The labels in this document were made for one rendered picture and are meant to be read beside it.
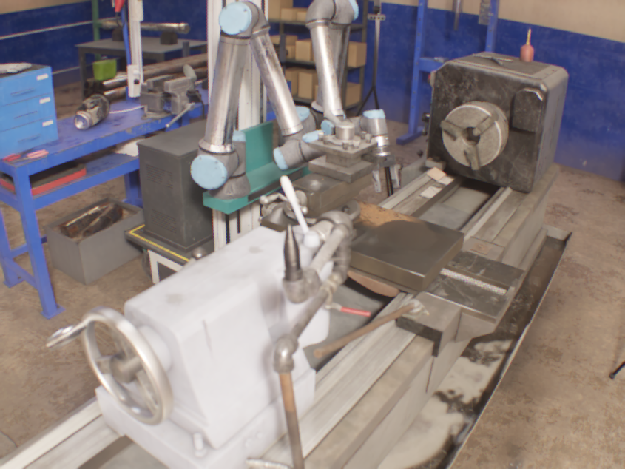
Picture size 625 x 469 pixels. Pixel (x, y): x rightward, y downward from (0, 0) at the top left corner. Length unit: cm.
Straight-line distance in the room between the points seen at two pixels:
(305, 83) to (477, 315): 515
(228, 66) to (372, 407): 133
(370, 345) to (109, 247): 219
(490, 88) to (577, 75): 331
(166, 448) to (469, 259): 109
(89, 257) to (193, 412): 230
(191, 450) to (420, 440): 92
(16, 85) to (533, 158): 240
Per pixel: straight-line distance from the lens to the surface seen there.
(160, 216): 285
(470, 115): 217
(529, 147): 234
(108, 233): 325
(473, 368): 204
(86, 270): 322
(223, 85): 207
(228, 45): 203
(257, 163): 270
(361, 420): 119
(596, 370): 291
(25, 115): 285
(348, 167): 178
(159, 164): 272
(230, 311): 96
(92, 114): 306
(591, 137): 568
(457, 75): 238
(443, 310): 146
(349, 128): 177
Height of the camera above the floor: 170
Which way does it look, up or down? 28 degrees down
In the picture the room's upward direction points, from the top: 2 degrees clockwise
